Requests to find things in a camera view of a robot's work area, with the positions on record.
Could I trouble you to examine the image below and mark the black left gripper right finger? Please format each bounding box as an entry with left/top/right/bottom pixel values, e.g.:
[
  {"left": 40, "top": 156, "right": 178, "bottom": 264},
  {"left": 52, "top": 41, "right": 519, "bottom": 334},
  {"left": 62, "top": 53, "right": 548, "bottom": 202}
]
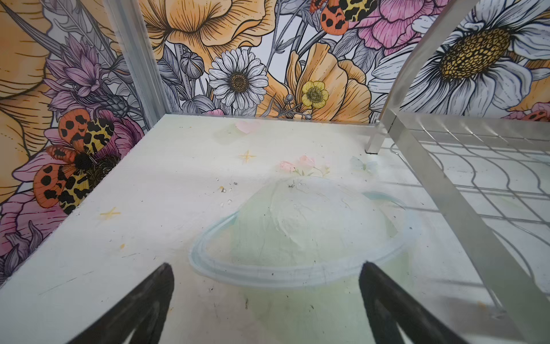
[{"left": 359, "top": 262, "right": 465, "bottom": 343}]

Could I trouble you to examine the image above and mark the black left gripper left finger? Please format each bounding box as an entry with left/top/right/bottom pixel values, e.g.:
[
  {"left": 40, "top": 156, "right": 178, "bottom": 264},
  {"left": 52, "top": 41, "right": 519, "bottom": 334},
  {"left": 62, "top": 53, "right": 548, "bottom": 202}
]
[{"left": 70, "top": 263, "right": 175, "bottom": 343}]

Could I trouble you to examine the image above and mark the steel two-tier dish rack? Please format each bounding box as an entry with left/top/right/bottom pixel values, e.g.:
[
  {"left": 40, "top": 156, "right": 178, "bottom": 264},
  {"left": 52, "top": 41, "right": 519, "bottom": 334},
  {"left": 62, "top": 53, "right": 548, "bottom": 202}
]
[{"left": 367, "top": 1, "right": 549, "bottom": 343}]

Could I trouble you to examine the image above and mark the aluminium left corner post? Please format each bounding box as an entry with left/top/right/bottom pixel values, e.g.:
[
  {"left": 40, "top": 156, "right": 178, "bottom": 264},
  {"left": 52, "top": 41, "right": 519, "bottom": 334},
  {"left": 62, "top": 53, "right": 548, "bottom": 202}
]
[{"left": 104, "top": 0, "right": 170, "bottom": 128}]

